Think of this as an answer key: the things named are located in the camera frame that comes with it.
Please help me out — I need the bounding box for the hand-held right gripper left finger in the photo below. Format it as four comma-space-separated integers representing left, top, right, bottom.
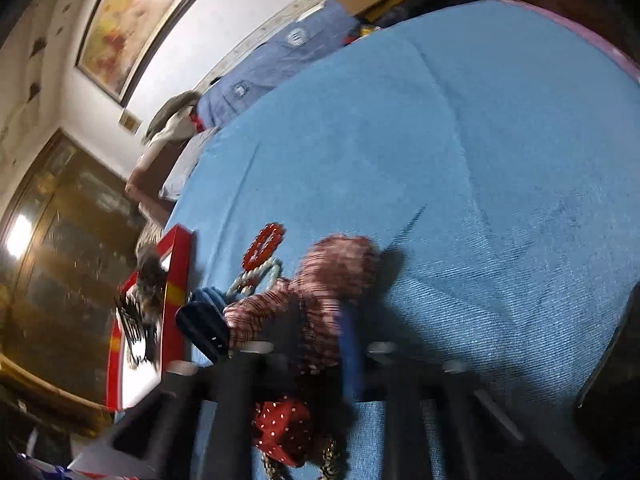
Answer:
112, 340, 275, 480

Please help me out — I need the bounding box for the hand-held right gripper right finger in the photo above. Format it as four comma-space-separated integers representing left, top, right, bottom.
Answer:
339, 305, 546, 480

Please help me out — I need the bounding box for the red plaid scrunchie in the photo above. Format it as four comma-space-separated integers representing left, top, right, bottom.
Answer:
222, 234, 383, 376

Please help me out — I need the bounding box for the red box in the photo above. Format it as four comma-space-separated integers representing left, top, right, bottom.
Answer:
106, 225, 197, 410

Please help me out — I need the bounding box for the grey organza scrunchie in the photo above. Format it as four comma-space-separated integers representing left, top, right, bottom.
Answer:
116, 250, 168, 366

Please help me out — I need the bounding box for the red polka dot scrunchie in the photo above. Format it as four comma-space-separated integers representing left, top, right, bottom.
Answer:
252, 395, 316, 467

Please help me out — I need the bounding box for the brown headboard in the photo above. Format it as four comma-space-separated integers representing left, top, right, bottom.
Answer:
125, 145, 186, 231

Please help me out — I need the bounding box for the wooden glass door wardrobe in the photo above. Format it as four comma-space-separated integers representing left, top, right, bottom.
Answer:
0, 127, 151, 411

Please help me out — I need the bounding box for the grey pillow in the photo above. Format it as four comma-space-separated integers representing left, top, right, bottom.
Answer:
159, 127, 221, 201

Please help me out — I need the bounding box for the pile of grey white clothes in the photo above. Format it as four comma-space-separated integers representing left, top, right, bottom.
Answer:
142, 91, 201, 148

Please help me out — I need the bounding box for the blue checked pillow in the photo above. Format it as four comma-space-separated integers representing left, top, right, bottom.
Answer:
196, 0, 361, 128

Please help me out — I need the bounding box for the framed painting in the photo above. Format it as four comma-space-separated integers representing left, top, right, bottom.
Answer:
75, 0, 231, 107

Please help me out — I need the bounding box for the pearl bracelet with green bead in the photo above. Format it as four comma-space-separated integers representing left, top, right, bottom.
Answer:
260, 447, 286, 480

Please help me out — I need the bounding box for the small pearl bracelet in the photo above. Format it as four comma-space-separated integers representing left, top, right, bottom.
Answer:
226, 257, 282, 301

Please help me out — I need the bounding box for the leopard print hair tie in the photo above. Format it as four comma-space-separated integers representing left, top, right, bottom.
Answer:
317, 437, 346, 480

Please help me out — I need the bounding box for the red bead bracelet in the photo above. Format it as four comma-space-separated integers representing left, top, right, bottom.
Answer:
241, 222, 287, 267

